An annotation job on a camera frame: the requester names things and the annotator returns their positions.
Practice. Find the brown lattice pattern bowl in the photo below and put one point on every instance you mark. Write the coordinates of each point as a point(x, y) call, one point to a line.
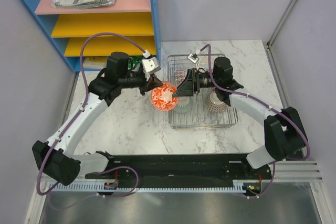
point(213, 104)

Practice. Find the white slotted cable duct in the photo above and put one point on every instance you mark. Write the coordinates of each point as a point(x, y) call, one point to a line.
point(108, 188)

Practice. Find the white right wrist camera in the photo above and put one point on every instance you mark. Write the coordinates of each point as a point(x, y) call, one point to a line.
point(193, 57)

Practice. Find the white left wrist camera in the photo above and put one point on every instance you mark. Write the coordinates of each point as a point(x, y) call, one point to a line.
point(151, 65)

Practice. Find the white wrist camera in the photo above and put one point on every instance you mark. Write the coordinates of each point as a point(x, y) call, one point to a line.
point(193, 57)
point(151, 65)

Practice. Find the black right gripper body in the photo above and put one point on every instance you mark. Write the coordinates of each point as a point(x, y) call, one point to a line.
point(202, 81)

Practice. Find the red diamond pattern bowl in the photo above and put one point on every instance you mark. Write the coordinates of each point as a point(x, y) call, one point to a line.
point(180, 75)

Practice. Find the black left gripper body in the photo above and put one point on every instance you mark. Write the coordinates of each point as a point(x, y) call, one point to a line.
point(135, 80)

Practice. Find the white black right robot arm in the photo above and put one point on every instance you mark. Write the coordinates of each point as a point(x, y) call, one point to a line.
point(283, 131)

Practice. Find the green white book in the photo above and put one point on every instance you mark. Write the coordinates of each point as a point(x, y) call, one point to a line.
point(134, 62)

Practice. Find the pink bowl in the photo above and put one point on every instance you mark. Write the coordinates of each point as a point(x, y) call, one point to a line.
point(162, 97)

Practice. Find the chrome wire dish rack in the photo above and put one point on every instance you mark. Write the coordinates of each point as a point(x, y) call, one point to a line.
point(199, 117)

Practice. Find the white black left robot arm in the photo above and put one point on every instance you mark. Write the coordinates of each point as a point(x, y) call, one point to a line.
point(54, 157)

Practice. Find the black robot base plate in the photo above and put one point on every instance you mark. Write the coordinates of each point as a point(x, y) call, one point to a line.
point(188, 170)

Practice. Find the blue pink yellow shelf unit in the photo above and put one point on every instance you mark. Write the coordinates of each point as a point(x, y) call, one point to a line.
point(69, 28)

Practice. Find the aluminium frame rail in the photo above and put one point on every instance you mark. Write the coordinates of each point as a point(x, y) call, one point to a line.
point(297, 172)

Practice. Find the yellow white book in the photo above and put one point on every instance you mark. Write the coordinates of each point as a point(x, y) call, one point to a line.
point(95, 62)

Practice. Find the celadon green bowl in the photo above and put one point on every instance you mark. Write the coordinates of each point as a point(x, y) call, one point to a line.
point(185, 104)

